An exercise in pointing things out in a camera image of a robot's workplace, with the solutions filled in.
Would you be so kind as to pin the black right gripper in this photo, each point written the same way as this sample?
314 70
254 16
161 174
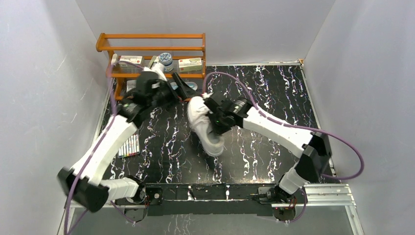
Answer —
218 130

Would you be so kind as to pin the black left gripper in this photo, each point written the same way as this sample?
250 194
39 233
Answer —
174 91

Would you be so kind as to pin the white sneaker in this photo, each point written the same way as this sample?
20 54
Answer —
212 143

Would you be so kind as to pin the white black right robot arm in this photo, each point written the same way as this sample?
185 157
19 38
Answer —
312 148

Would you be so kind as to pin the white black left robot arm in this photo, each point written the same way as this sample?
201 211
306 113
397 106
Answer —
83 182

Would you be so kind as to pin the blue packaged toothbrush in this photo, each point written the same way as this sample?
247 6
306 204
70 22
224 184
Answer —
192 85

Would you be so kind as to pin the white green box right shelf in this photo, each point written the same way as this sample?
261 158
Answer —
190 64

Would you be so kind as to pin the orange wooden shelf rack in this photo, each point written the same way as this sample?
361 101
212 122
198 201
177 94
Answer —
150 46

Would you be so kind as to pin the blue white round jar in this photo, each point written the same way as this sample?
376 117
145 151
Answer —
166 59

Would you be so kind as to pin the white packaged item lower shelf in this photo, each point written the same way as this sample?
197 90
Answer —
130 84

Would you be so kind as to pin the white box left shelf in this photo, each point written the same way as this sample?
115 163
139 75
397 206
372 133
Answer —
126 61

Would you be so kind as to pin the coloured marker pen set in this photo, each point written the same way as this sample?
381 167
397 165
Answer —
130 147

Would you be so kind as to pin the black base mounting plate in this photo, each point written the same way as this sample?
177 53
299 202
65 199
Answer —
289 213

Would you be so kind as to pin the white handle tool left shelf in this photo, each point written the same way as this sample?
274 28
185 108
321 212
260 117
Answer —
114 59

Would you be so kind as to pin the aluminium rail frame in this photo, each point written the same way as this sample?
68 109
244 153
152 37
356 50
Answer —
324 196

